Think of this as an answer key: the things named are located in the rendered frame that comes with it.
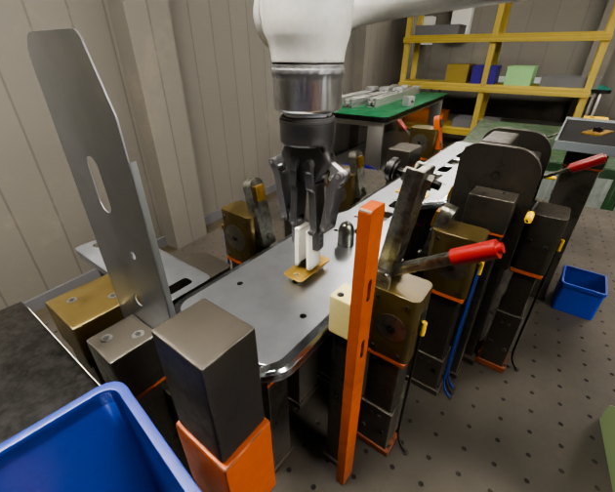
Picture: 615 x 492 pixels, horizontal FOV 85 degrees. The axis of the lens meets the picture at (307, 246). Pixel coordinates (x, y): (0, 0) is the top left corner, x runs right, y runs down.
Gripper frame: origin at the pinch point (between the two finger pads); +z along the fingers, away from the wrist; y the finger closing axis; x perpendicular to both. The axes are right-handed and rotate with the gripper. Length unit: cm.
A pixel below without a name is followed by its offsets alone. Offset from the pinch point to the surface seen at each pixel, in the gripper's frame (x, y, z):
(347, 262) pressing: -7.1, -3.6, 5.4
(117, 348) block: 30.3, 0.2, -2.5
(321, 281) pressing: 0.5, -3.3, 5.4
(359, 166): -39.5, 12.5, -1.5
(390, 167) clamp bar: 1.4, -13.1, -15.7
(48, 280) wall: 0, 194, 91
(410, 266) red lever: 0.9, -17.3, -3.4
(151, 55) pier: -92, 187, -26
